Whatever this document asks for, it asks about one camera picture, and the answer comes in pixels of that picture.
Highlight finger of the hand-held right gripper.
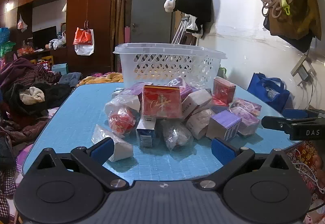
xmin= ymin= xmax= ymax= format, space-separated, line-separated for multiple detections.
xmin=282 ymin=109 xmax=325 ymax=118
xmin=261 ymin=115 xmax=325 ymax=136

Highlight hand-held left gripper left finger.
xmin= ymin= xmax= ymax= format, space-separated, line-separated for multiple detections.
xmin=33 ymin=137 xmax=129 ymax=191

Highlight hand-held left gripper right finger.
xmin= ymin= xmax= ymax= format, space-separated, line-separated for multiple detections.
xmin=193 ymin=138 xmax=295 ymax=191

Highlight white plastic lattice basket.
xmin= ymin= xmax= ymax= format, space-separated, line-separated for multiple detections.
xmin=113 ymin=43 xmax=228 ymax=93

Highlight purple and white box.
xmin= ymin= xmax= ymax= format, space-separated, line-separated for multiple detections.
xmin=206 ymin=110 xmax=242 ymax=141

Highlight red printed cloth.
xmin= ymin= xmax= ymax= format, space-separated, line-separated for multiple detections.
xmin=286 ymin=141 xmax=325 ymax=224

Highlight purple packet with barcode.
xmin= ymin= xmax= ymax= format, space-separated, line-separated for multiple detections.
xmin=230 ymin=98 xmax=262 ymax=116

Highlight blue tote bag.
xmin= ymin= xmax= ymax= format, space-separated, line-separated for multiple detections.
xmin=247 ymin=73 xmax=290 ymax=113

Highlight clear bag with red item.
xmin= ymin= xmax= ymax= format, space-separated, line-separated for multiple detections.
xmin=108 ymin=107 xmax=137 ymax=137

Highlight pink white tissue pack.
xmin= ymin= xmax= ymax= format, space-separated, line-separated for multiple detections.
xmin=186 ymin=109 xmax=215 ymax=140

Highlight blue and white box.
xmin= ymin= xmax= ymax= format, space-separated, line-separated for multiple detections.
xmin=136 ymin=117 xmax=157 ymax=149

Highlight clear bag with white item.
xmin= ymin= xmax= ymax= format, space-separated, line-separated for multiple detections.
xmin=159 ymin=120 xmax=194 ymax=151

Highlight white pack in clear bag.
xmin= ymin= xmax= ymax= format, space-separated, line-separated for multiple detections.
xmin=105 ymin=94 xmax=142 ymax=113

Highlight white box with red print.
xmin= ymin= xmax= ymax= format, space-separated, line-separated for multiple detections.
xmin=181 ymin=89 xmax=213 ymax=120

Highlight small red box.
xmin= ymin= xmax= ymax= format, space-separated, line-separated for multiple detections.
xmin=213 ymin=77 xmax=237 ymax=105

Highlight yellow blanket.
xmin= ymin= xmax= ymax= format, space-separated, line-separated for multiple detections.
xmin=76 ymin=72 xmax=125 ymax=88

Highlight large red box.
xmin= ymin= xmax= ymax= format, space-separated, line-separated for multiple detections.
xmin=142 ymin=85 xmax=182 ymax=119

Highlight blue grey garment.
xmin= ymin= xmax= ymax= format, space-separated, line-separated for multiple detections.
xmin=58 ymin=72 xmax=82 ymax=88

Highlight cream cloth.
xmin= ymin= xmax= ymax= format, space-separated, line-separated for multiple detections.
xmin=20 ymin=86 xmax=45 ymax=105

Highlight light blue box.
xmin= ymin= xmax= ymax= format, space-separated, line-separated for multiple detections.
xmin=51 ymin=63 xmax=69 ymax=75

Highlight brown hanging bag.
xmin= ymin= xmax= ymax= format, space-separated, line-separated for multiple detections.
xmin=263 ymin=0 xmax=322 ymax=53

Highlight pile of dark clothes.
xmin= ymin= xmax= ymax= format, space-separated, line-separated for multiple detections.
xmin=0 ymin=58 xmax=75 ymax=171

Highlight orange and white plastic bag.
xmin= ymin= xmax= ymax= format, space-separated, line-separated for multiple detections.
xmin=73 ymin=27 xmax=94 ymax=56

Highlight metal crutches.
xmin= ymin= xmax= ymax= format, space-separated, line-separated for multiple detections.
xmin=171 ymin=14 xmax=191 ymax=44

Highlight wooden boards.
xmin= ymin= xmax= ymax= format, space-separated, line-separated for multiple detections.
xmin=110 ymin=0 xmax=133 ymax=73

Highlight black television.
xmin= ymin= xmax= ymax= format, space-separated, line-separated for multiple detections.
xmin=32 ymin=26 xmax=57 ymax=45

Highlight brown wooden wardrobe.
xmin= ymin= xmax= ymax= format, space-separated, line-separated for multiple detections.
xmin=0 ymin=0 xmax=119 ymax=75

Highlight black garment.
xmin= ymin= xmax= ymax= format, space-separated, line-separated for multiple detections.
xmin=175 ymin=0 xmax=213 ymax=37

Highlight grey door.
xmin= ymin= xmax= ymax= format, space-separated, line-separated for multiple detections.
xmin=130 ymin=0 xmax=173 ymax=45

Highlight blue green plastic bags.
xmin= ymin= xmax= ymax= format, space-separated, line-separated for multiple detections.
xmin=0 ymin=27 xmax=16 ymax=58

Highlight small hanging plastic bag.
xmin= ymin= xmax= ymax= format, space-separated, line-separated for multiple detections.
xmin=17 ymin=14 xmax=28 ymax=33

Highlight white cable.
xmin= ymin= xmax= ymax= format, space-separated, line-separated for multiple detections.
xmin=291 ymin=155 xmax=325 ymax=194

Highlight wall power strip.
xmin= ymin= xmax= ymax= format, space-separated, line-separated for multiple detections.
xmin=290 ymin=56 xmax=314 ymax=87

